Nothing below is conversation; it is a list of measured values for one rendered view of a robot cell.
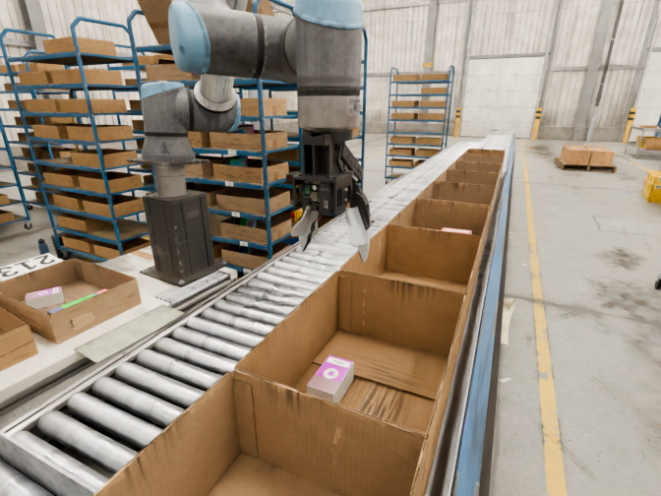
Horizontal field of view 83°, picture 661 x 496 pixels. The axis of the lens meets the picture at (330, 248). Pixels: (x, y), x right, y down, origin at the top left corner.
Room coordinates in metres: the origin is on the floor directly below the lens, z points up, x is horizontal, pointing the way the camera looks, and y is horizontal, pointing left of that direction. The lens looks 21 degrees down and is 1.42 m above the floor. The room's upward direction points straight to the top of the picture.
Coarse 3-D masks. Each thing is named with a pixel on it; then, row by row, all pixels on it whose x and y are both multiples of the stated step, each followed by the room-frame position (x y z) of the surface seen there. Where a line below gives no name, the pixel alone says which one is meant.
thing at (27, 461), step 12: (0, 432) 0.56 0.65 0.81; (0, 444) 0.56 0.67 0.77; (12, 444) 0.54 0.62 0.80; (12, 456) 0.55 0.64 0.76; (24, 456) 0.52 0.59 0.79; (36, 456) 0.51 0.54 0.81; (24, 468) 0.53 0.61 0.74; (36, 468) 0.51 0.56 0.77; (48, 468) 0.49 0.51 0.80; (60, 468) 0.48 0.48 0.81; (36, 480) 0.52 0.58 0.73; (48, 480) 0.50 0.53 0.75; (60, 480) 0.48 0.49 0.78; (72, 480) 0.46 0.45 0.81; (60, 492) 0.48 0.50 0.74; (72, 492) 0.47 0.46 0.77; (84, 492) 0.45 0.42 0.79
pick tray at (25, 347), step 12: (0, 312) 0.98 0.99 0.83; (0, 324) 1.00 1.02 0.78; (12, 324) 0.95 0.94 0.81; (24, 324) 0.90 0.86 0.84; (0, 336) 0.83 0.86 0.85; (12, 336) 0.85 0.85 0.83; (24, 336) 0.87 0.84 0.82; (0, 348) 0.82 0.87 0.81; (12, 348) 0.84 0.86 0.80; (24, 348) 0.86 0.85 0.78; (36, 348) 0.89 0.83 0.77; (0, 360) 0.81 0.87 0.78; (12, 360) 0.83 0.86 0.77
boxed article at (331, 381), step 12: (336, 360) 0.62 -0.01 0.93; (348, 360) 0.62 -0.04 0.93; (324, 372) 0.59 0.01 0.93; (336, 372) 0.59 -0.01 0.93; (348, 372) 0.59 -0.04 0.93; (312, 384) 0.55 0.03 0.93; (324, 384) 0.55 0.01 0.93; (336, 384) 0.55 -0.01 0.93; (348, 384) 0.59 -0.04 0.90; (324, 396) 0.54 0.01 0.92; (336, 396) 0.54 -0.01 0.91
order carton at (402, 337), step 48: (336, 288) 0.79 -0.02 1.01; (384, 288) 0.76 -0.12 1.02; (432, 288) 0.71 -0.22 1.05; (288, 336) 0.60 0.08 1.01; (336, 336) 0.77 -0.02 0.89; (384, 336) 0.75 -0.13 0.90; (432, 336) 0.71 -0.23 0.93; (288, 384) 0.59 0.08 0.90; (384, 384) 0.60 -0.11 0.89; (432, 384) 0.60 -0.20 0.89; (432, 432) 0.36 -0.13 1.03
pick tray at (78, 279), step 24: (72, 264) 1.34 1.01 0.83; (0, 288) 1.13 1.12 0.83; (24, 288) 1.19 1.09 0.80; (72, 288) 1.27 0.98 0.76; (96, 288) 1.27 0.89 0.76; (120, 288) 1.11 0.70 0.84; (24, 312) 1.00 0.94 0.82; (72, 312) 0.98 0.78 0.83; (96, 312) 1.04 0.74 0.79; (120, 312) 1.10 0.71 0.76; (48, 336) 0.95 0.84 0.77; (72, 336) 0.96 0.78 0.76
